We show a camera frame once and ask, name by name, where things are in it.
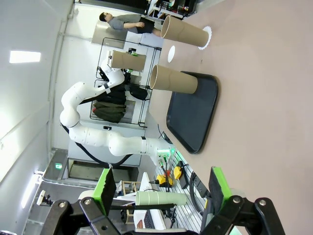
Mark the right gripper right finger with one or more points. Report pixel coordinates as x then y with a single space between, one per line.
217 191

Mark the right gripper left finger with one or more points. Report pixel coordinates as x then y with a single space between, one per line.
105 193

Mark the beige tall cup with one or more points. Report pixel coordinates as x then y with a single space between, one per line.
173 79
185 31
127 61

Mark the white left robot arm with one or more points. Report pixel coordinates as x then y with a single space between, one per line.
90 137

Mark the small white fridge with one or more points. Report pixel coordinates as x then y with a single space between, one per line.
151 40

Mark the black hanging backpack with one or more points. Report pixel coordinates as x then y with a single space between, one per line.
139 93

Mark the navy jacket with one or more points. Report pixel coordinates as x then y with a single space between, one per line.
117 96

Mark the person in grey shirt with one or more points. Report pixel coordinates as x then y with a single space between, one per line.
127 20

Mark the white paper doily coaster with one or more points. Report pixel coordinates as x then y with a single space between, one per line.
172 54
207 29

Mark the olive brown jacket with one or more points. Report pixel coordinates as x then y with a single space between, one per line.
107 107

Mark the yellow pendant on black base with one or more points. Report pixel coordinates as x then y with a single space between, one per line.
178 172

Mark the black keyboard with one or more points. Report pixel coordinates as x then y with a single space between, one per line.
148 219

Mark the olive green jacket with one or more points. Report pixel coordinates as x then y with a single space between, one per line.
107 117

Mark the pale green tall cup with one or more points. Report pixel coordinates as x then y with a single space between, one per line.
159 197

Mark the green exit sign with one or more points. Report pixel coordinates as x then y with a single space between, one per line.
58 166

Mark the yellow emergency stop button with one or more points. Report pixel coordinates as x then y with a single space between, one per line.
161 180

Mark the white round sensor on clamp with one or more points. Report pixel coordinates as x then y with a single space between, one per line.
42 197

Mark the dark blue serving tray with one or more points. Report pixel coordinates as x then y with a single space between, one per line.
193 117

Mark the ceiling light panel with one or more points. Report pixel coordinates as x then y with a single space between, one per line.
24 56

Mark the grey wall board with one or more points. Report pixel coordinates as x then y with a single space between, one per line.
105 30

